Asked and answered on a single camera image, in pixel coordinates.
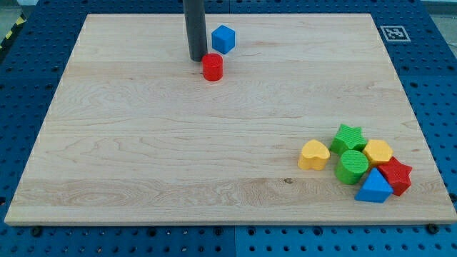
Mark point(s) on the white fiducial marker tag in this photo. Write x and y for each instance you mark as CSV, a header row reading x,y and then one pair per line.
x,y
395,33

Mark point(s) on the red star block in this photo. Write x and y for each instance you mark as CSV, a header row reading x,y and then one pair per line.
x,y
397,174

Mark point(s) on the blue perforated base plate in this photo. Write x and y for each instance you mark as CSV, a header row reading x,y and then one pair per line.
x,y
38,54

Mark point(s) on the yellow hexagon block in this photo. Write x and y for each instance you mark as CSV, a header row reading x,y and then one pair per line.
x,y
377,152

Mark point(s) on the red cylinder block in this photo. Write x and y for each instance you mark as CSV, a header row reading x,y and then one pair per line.
x,y
213,67

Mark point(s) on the green star block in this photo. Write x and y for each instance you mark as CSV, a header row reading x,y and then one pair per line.
x,y
348,138

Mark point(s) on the yellow heart block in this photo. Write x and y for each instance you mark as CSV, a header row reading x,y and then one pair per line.
x,y
314,155

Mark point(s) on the green cylinder block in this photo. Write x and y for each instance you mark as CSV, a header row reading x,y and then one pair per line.
x,y
351,166

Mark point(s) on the blue cube block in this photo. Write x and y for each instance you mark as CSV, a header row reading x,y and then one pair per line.
x,y
223,39

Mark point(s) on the light wooden board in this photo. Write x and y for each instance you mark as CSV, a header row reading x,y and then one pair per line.
x,y
135,136

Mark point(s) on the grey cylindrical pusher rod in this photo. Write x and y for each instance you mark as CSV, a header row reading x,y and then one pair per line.
x,y
194,14

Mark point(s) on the blue triangle block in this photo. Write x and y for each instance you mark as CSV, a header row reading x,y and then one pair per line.
x,y
375,188

